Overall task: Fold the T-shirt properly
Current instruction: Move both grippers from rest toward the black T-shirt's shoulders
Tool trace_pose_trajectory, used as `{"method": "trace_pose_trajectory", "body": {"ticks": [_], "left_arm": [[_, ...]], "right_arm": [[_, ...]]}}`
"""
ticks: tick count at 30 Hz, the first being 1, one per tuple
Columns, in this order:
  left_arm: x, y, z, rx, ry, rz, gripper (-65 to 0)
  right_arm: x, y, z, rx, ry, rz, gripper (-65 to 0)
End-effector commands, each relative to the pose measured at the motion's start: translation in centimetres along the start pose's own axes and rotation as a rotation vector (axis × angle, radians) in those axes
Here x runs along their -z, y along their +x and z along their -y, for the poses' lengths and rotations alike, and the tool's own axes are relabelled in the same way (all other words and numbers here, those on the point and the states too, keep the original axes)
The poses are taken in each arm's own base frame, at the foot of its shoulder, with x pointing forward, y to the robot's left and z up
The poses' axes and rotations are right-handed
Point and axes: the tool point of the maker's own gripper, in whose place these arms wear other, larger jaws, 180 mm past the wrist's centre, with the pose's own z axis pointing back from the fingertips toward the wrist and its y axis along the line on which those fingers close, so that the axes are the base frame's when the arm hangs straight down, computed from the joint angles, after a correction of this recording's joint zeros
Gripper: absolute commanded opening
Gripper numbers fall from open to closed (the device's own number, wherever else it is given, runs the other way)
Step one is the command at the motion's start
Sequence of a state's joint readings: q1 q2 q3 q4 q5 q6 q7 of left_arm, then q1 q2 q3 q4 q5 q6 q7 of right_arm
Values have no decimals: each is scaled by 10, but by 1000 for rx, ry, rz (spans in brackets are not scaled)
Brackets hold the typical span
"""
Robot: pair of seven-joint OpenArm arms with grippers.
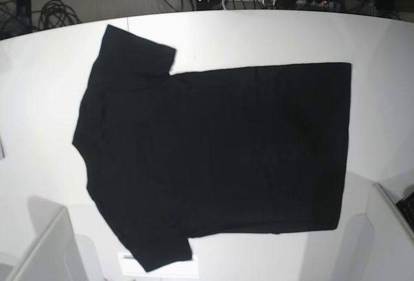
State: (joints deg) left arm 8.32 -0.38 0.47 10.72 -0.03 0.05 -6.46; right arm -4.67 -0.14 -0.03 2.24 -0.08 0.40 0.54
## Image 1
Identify black T-shirt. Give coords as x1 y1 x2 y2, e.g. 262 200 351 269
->
72 26 352 272

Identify black keyboard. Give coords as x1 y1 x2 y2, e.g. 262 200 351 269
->
397 193 414 230

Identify white partition panel right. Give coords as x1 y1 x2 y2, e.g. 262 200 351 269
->
364 183 413 280

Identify white partition panel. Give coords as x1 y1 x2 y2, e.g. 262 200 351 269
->
6 207 89 280
364 183 413 280

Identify white partition panel left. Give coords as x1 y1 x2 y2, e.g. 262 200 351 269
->
6 207 89 280

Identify coiled black cable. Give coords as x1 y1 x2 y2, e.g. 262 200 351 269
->
38 0 80 31

